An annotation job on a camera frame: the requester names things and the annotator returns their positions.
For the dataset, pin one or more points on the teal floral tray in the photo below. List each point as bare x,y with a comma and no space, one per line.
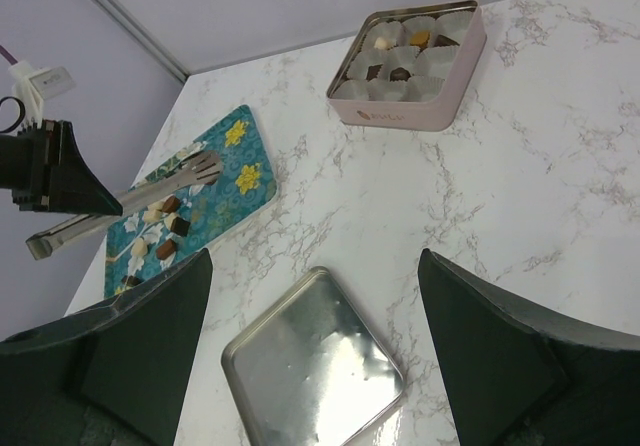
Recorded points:
246,184

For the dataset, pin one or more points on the milk cube chocolate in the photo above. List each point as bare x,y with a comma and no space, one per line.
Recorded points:
166,249

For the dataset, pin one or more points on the dark teardrop chocolate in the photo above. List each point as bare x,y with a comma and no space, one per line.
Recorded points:
445,41

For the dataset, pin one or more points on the pink chocolate tin box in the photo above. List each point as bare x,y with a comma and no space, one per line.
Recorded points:
429,100

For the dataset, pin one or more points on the square tin lid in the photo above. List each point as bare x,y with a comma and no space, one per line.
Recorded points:
309,370

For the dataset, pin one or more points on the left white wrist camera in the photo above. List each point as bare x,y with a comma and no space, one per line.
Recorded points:
34,86

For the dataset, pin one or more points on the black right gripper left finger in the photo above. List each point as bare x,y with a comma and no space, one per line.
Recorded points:
114,373

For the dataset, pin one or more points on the metal tongs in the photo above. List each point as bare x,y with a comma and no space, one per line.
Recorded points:
201,168

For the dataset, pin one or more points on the dark fluted cup chocolate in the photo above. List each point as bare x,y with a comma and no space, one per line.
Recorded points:
131,281

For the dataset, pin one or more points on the white teardrop chocolate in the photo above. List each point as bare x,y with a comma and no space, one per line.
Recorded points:
382,43

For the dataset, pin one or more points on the caramel round fluted chocolate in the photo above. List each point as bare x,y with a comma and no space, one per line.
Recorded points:
420,39

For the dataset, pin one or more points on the white square striped chocolate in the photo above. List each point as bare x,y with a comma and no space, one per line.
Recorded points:
153,214

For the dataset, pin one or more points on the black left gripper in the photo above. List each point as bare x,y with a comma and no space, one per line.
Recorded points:
43,169

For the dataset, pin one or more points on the white rounded chocolate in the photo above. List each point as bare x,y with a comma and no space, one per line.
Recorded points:
139,248

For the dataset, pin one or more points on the dark square striped chocolate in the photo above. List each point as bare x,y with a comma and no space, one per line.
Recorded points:
373,72

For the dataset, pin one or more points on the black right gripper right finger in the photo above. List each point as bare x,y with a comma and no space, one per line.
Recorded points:
518,373

